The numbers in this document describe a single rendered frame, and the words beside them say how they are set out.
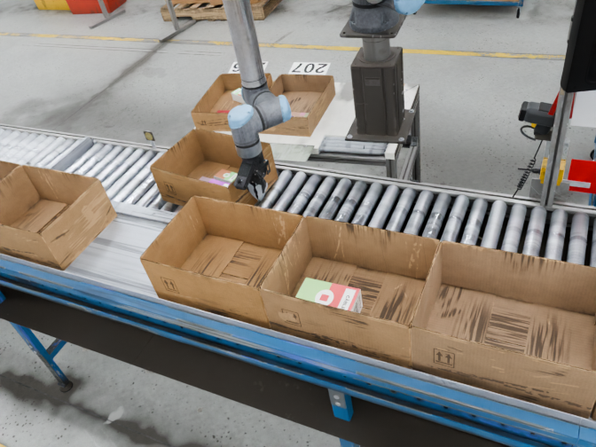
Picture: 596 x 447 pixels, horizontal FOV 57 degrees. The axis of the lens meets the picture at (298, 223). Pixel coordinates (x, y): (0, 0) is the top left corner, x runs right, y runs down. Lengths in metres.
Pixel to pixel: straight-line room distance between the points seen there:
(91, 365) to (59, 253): 1.04
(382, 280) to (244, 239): 0.48
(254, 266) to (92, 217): 0.63
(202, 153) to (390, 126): 0.82
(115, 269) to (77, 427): 1.02
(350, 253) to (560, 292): 0.56
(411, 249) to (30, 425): 1.95
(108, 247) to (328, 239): 0.79
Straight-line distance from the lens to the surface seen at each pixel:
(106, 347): 2.04
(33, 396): 2.93
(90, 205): 2.00
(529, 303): 1.56
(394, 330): 1.31
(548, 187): 2.03
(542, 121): 1.91
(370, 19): 2.16
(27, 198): 2.34
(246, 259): 1.73
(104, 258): 1.95
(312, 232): 1.61
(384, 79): 2.26
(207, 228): 1.84
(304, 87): 2.80
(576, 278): 1.48
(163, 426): 2.54
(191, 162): 2.40
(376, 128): 2.38
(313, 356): 1.42
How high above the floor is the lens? 2.06
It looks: 41 degrees down
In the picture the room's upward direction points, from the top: 12 degrees counter-clockwise
